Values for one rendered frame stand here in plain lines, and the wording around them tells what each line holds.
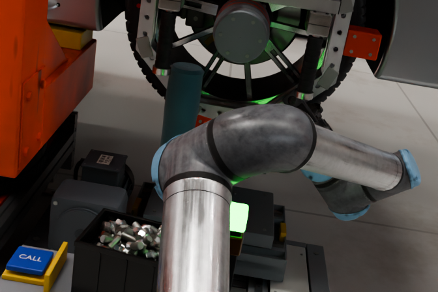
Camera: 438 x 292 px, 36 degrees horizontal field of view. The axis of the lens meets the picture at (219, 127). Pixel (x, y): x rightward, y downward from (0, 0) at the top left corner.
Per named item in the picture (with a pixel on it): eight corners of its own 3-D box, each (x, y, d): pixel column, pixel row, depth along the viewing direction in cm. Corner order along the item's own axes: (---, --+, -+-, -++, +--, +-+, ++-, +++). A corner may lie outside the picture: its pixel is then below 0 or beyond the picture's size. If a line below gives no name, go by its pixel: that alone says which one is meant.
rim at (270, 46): (364, 14, 201) (257, -121, 190) (375, 30, 179) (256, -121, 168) (236, 113, 215) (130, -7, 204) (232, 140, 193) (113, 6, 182)
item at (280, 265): (279, 227, 236) (285, 203, 232) (281, 285, 202) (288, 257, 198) (141, 203, 236) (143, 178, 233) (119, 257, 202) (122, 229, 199)
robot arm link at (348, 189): (377, 214, 155) (350, 173, 152) (335, 229, 161) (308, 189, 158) (381, 191, 163) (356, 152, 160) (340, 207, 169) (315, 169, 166)
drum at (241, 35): (264, 49, 181) (274, -2, 176) (264, 70, 162) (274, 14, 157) (213, 41, 182) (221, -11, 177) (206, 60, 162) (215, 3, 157)
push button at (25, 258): (53, 261, 130) (54, 251, 129) (42, 281, 124) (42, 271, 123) (18, 255, 130) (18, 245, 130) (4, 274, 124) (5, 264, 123)
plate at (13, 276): (56, 262, 131) (57, 259, 131) (43, 286, 124) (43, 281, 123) (16, 256, 131) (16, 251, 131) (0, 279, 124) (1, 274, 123)
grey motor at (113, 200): (137, 238, 214) (149, 138, 202) (107, 319, 175) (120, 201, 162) (81, 229, 214) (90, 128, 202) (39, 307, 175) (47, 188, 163)
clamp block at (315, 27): (324, 29, 159) (329, 7, 157) (328, 38, 150) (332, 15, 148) (304, 25, 159) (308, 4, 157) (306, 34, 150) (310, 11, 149)
